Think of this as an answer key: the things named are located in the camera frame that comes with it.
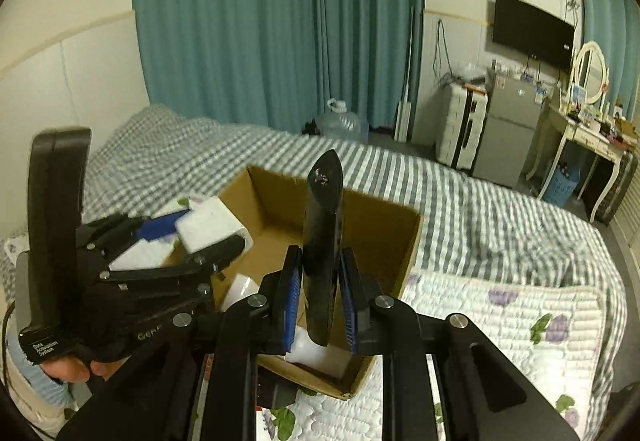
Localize dark suitcase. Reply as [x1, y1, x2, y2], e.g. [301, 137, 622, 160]
[592, 152, 640, 228]

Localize white flat packet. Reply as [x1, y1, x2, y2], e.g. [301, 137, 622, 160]
[107, 233, 182, 273]

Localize person's left hand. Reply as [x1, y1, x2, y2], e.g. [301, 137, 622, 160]
[42, 355, 120, 385]

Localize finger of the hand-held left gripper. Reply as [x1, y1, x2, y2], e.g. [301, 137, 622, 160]
[97, 235, 247, 298]
[76, 210, 195, 252]

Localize floral quilt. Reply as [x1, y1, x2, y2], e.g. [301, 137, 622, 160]
[255, 271, 629, 441]

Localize clear water jug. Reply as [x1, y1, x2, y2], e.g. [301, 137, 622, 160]
[313, 99, 371, 145]

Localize dark flat object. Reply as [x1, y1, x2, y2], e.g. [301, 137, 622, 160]
[257, 365, 297, 411]

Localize hanging wall cable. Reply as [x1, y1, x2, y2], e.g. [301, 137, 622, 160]
[432, 18, 453, 88]

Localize brown cardboard box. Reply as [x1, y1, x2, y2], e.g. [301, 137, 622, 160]
[162, 164, 424, 400]

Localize white suitcase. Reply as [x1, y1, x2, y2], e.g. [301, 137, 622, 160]
[434, 82, 490, 170]

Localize black wall television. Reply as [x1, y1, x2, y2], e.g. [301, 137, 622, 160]
[492, 0, 576, 74]

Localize checked bed sheet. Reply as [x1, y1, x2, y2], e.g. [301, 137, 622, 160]
[0, 103, 627, 322]

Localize clutter of cosmetics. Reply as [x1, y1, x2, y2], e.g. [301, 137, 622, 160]
[549, 85, 640, 148]

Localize white oval vanity mirror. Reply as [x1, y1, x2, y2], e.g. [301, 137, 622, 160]
[569, 40, 612, 106]

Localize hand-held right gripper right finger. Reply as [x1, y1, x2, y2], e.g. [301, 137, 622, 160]
[337, 247, 582, 441]

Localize black pointed plastic tool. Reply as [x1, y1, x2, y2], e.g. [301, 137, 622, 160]
[303, 148, 346, 348]

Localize person's left forearm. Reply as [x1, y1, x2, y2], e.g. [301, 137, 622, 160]
[9, 345, 70, 411]

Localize white square adapter box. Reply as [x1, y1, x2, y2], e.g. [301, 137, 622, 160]
[177, 197, 251, 256]

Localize narrow teal curtain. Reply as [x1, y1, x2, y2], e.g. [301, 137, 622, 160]
[574, 0, 640, 118]

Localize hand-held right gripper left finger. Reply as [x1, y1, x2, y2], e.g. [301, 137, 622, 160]
[60, 245, 307, 441]

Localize white rounded object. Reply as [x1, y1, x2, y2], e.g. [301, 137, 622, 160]
[220, 273, 262, 313]

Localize grey small fridge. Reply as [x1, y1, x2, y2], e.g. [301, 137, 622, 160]
[472, 70, 549, 190]

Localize blue waste bin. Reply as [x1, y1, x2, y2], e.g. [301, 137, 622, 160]
[542, 160, 582, 208]

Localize white leaning poles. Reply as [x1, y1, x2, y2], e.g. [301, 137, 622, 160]
[393, 5, 419, 142]

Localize wide teal curtain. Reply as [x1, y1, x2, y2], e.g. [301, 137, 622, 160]
[132, 0, 427, 132]

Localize cream vanity desk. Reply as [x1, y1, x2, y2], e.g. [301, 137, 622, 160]
[524, 100, 640, 225]

